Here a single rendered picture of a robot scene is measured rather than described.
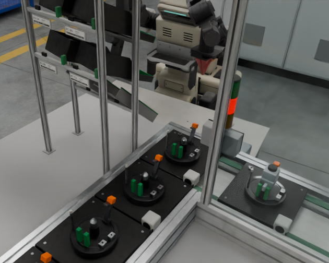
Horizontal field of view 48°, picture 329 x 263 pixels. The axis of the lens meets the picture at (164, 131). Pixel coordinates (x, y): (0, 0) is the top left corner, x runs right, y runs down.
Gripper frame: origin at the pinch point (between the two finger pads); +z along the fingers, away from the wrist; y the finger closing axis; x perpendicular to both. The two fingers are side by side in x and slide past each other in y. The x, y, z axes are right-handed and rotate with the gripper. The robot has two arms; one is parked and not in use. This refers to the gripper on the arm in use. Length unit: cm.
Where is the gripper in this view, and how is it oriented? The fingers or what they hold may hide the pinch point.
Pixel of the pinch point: (203, 72)
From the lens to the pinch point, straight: 143.9
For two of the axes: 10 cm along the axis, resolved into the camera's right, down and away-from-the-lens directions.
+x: 5.6, -4.4, 7.0
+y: 8.2, 3.6, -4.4
